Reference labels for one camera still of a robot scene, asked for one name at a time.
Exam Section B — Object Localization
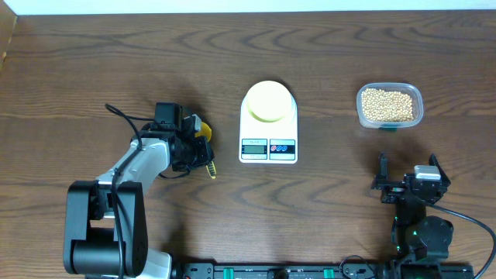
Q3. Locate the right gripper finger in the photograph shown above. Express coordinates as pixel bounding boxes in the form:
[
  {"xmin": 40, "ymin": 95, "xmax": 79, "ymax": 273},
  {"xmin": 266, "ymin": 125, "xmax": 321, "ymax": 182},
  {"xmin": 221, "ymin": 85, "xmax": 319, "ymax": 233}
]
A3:
[
  {"xmin": 373, "ymin": 153, "xmax": 388, "ymax": 188},
  {"xmin": 429, "ymin": 153, "xmax": 451, "ymax": 186}
]

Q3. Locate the black cable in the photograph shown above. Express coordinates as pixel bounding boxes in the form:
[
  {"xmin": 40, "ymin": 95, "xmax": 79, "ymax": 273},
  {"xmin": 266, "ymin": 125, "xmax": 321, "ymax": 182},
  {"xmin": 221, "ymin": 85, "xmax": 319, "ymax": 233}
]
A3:
[
  {"xmin": 104, "ymin": 102, "xmax": 191, "ymax": 279},
  {"xmin": 425, "ymin": 203, "xmax": 496, "ymax": 279}
]

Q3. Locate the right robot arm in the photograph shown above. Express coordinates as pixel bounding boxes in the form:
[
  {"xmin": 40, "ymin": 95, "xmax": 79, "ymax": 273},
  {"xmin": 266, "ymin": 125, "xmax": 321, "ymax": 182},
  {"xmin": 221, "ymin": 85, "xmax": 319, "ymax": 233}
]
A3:
[{"xmin": 371, "ymin": 154, "xmax": 454, "ymax": 278}]

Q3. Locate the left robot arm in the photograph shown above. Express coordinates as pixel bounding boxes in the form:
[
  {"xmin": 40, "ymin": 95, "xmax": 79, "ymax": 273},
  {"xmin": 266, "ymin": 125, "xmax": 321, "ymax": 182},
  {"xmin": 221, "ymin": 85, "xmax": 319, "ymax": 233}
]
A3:
[{"xmin": 63, "ymin": 115, "xmax": 214, "ymax": 278}]

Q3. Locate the yellow measuring scoop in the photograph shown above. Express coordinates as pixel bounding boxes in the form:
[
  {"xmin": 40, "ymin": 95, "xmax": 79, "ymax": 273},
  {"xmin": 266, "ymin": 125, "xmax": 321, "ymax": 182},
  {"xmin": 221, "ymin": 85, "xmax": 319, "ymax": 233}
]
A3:
[{"xmin": 195, "ymin": 122, "xmax": 217, "ymax": 179}]

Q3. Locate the pale yellow bowl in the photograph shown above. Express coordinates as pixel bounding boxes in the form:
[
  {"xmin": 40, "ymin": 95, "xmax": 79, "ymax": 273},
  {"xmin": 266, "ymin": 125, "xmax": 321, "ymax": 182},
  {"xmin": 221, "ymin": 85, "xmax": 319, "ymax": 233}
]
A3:
[{"xmin": 245, "ymin": 81, "xmax": 292, "ymax": 122}]

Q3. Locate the cardboard box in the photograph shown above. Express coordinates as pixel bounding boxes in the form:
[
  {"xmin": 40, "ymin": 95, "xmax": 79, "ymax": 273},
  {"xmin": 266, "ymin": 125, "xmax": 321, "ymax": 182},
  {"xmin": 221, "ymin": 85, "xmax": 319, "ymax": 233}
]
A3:
[{"xmin": 0, "ymin": 0, "xmax": 18, "ymax": 67}]

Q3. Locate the white digital kitchen scale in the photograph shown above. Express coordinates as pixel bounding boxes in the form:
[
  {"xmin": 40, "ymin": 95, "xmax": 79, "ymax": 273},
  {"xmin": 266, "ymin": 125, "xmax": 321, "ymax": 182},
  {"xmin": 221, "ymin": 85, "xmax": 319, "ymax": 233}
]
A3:
[{"xmin": 239, "ymin": 95, "xmax": 298, "ymax": 164}]

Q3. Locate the soybeans pile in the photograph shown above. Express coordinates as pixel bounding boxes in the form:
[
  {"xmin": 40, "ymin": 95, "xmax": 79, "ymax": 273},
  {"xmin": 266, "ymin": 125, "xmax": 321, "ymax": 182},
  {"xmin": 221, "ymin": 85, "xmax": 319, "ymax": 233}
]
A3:
[{"xmin": 361, "ymin": 88, "xmax": 414, "ymax": 122}]

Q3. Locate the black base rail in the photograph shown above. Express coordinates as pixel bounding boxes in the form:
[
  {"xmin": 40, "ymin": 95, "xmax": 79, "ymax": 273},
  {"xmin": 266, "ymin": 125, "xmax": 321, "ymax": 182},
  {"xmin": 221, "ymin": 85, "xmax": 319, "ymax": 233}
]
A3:
[{"xmin": 170, "ymin": 262, "xmax": 476, "ymax": 279}]

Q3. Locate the left black cable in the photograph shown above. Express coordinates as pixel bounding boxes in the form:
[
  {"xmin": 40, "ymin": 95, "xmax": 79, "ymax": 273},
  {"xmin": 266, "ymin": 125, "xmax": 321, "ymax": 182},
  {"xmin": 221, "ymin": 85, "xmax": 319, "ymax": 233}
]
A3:
[{"xmin": 104, "ymin": 102, "xmax": 191, "ymax": 279}]

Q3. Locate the right black cable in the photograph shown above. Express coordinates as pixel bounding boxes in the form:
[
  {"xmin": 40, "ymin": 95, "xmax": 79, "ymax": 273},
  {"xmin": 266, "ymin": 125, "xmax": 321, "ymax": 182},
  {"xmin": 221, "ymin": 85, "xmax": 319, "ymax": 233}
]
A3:
[{"xmin": 425, "ymin": 203, "xmax": 496, "ymax": 279}]

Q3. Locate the clear plastic container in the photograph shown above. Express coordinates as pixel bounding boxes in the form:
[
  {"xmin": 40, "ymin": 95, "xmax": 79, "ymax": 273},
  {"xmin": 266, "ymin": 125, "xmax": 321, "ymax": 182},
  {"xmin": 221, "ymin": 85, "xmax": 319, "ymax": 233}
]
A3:
[{"xmin": 356, "ymin": 82, "xmax": 424, "ymax": 129}]

